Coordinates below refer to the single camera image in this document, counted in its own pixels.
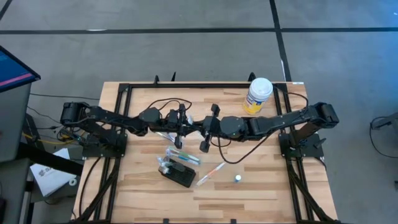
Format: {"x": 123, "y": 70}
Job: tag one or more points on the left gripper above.
{"x": 172, "y": 124}

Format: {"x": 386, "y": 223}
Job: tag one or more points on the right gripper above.
{"x": 214, "y": 127}

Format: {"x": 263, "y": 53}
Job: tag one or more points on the orange white toothbrush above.
{"x": 164, "y": 170}
{"x": 211, "y": 173}

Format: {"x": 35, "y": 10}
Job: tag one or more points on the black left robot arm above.
{"x": 105, "y": 119}

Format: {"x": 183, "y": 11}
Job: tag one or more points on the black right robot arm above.
{"x": 273, "y": 123}

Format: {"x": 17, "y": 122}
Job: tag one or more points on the yellow Lysol wipes canister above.
{"x": 259, "y": 90}

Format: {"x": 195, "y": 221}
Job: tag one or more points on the white tape roll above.
{"x": 70, "y": 181}

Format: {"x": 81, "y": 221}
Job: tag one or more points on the black metal beam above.
{"x": 46, "y": 158}

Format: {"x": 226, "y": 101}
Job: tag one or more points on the white printed booklet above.
{"x": 49, "y": 179}

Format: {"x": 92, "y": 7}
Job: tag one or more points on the grey metal leg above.
{"x": 387, "y": 120}

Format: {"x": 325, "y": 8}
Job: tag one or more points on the blue-screen monitor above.
{"x": 12, "y": 70}

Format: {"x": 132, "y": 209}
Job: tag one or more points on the dark grey cabinet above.
{"x": 12, "y": 186}

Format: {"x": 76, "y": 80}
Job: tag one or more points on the black aluminium table frame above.
{"x": 202, "y": 85}

